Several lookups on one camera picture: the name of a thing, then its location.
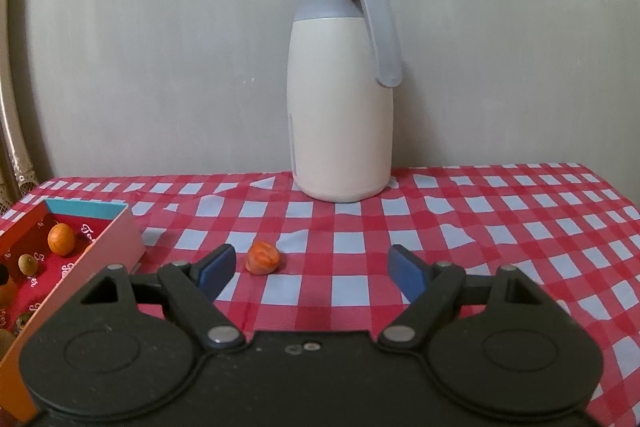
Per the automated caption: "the red cardboard box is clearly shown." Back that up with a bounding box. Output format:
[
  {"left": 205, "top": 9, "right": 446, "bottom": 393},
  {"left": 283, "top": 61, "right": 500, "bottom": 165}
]
[{"left": 0, "top": 199, "right": 146, "bottom": 424}]

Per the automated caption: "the red checkered tablecloth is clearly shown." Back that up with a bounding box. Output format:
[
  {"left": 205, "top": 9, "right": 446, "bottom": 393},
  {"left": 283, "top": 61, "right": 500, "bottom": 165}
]
[{"left": 0, "top": 163, "right": 640, "bottom": 427}]

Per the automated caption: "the large orange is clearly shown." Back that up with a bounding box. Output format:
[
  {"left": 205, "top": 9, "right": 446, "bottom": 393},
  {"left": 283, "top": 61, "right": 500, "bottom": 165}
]
[{"left": 0, "top": 279, "right": 19, "bottom": 308}]

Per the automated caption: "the white thermos jug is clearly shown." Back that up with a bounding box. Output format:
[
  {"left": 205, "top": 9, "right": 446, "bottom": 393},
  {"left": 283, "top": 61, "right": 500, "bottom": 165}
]
[{"left": 287, "top": 0, "right": 404, "bottom": 202}]

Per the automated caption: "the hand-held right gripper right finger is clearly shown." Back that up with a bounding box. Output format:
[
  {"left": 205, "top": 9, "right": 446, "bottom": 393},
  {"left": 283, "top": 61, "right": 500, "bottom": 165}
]
[{"left": 377, "top": 244, "right": 548, "bottom": 349}]

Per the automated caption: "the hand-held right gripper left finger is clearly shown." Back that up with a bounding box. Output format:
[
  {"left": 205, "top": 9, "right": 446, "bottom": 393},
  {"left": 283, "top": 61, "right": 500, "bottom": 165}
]
[{"left": 80, "top": 243, "right": 246, "bottom": 349}]

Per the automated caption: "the beige curtain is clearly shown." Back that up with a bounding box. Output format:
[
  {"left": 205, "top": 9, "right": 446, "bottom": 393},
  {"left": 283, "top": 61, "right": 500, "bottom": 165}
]
[{"left": 0, "top": 0, "right": 41, "bottom": 214}]

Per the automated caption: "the small wrinkled orange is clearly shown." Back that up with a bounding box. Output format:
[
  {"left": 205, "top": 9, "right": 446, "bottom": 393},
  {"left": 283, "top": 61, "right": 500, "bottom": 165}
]
[{"left": 245, "top": 241, "right": 281, "bottom": 276}]

